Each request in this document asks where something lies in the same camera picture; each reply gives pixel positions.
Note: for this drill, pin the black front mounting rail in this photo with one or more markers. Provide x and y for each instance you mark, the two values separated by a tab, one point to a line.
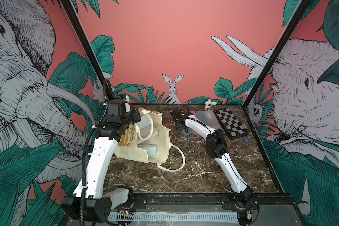
225	201

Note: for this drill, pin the pale mint case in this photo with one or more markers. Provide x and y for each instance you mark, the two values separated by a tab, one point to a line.
151	150

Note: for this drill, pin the light teal case in bag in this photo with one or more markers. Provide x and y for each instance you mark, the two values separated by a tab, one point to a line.
186	130

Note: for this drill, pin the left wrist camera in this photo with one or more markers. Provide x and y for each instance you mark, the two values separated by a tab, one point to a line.
119	107

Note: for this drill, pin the small purple round sticker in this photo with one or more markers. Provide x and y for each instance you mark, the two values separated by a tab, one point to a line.
246	140

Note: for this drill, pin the small white toy figure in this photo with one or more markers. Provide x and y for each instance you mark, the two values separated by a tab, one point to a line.
209	103

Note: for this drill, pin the black white chessboard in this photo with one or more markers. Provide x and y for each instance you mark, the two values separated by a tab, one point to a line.
230	124

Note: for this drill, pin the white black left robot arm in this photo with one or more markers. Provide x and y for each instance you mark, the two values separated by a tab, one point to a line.
88	203

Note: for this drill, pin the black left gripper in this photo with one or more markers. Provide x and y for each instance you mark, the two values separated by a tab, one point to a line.
135	114

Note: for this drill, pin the cream floral canvas tote bag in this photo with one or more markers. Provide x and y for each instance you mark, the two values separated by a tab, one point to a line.
149	131

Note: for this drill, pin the translucent white pencil case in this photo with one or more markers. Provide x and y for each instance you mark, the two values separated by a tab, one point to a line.
211	120

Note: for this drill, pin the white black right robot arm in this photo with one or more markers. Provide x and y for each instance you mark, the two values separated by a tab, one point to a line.
217	149

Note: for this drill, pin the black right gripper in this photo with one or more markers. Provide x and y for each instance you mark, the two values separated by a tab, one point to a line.
176	123

